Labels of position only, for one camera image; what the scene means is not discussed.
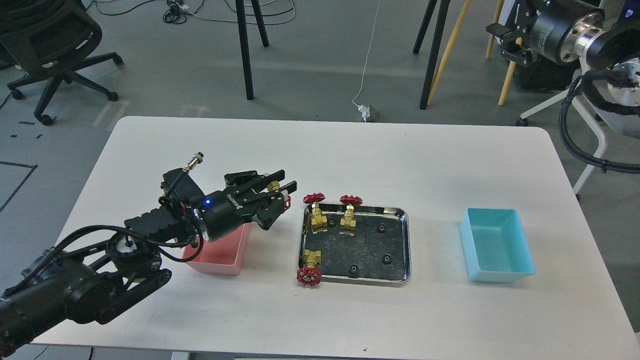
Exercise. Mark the wooden leg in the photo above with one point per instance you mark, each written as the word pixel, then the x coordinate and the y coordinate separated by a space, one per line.
pixel 511 68
pixel 448 49

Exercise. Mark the black tripod leg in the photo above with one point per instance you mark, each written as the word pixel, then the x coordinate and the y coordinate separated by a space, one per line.
pixel 244 40
pixel 435 47

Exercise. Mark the metal tray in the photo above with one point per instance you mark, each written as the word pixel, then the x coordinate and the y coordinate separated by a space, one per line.
pixel 363 247

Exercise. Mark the wooden leg right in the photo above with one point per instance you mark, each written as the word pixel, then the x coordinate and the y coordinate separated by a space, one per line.
pixel 511 68

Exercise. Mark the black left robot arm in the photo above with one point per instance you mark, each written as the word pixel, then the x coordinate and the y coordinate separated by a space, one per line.
pixel 98 272

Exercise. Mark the brass valve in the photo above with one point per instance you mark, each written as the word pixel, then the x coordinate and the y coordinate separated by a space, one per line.
pixel 308 274
pixel 276 186
pixel 318 220
pixel 348 222

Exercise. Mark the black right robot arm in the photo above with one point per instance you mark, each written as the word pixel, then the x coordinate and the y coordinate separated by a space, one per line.
pixel 567 30

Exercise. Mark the pink plastic box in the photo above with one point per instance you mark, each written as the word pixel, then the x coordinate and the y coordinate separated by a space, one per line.
pixel 224 256

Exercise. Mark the white grey chair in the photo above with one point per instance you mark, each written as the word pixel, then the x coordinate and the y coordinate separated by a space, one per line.
pixel 598 121

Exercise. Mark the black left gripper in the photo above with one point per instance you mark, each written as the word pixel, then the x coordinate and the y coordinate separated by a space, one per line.
pixel 224 211

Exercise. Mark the white power adapter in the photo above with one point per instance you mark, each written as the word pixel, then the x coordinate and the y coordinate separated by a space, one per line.
pixel 367 112

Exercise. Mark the black office chair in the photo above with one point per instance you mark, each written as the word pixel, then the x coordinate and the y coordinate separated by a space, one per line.
pixel 51 40

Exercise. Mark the black tripod leg right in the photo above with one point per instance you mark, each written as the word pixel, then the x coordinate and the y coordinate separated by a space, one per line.
pixel 435 47

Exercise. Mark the black tripod leg left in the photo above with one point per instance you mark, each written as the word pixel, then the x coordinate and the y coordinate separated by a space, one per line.
pixel 244 40

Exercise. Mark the wooden leg left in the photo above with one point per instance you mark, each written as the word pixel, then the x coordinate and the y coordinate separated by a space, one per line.
pixel 448 49

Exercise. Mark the small black gear bottom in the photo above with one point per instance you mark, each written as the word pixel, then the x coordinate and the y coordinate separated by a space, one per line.
pixel 353 270

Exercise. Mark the blue plastic box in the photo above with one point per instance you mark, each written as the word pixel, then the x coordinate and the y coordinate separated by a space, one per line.
pixel 495 246

